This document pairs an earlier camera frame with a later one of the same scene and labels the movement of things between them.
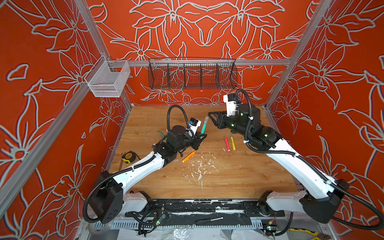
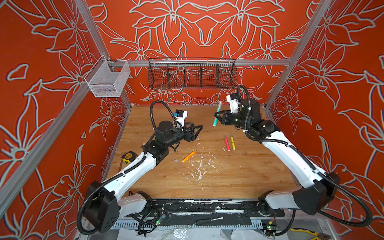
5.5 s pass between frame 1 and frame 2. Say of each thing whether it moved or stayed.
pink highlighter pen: stayed
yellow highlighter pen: stayed
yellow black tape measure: stayed
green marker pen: moved
